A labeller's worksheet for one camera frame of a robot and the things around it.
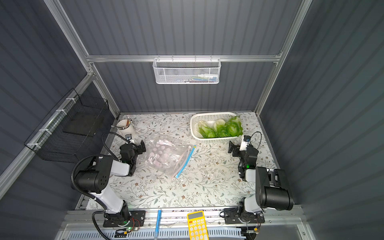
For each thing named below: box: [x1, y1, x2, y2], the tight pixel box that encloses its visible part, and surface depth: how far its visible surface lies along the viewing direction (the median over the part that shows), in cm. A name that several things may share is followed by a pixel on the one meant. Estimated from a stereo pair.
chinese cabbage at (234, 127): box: [225, 115, 243, 137], surface depth 96 cm
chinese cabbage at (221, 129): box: [214, 119, 231, 138], surface depth 103 cm
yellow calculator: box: [187, 210, 209, 240], surface depth 72 cm
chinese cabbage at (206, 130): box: [198, 121, 218, 138], surface depth 102 cm
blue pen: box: [155, 209, 162, 239], surface depth 74 cm
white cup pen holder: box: [116, 119, 136, 138], surface depth 101 cm
